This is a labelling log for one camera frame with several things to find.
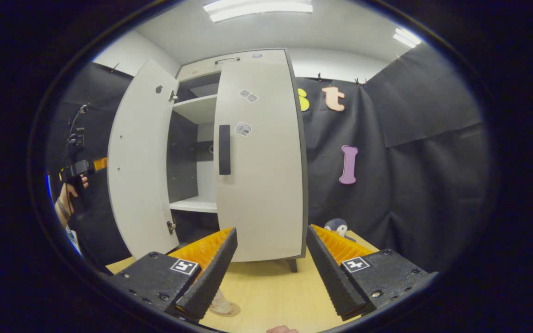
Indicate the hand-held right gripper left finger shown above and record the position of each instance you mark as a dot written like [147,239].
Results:
[213,277]

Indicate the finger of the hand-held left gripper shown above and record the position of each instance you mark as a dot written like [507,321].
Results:
[100,164]

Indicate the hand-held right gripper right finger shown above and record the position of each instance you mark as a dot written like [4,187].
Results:
[331,277]

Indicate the white cabinet door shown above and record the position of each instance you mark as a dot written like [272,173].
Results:
[266,185]
[139,162]

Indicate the round wooden coaster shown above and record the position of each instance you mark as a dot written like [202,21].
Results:
[235,311]

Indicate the white and grey cabinet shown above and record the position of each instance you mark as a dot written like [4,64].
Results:
[192,108]

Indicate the white cabinet drawer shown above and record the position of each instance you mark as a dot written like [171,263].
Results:
[197,70]

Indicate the dark wristband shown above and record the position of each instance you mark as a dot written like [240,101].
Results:
[64,209]

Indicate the penguin plush toy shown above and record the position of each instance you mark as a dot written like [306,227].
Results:
[338,226]

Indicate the white and blue object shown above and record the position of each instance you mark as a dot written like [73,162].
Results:
[73,238]

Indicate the black backdrop cloth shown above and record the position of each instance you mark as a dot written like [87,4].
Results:
[410,194]
[95,88]

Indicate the large ceiling light panel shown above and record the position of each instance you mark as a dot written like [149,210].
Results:
[257,9]

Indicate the small ceiling light panel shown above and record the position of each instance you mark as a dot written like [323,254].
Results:
[407,38]

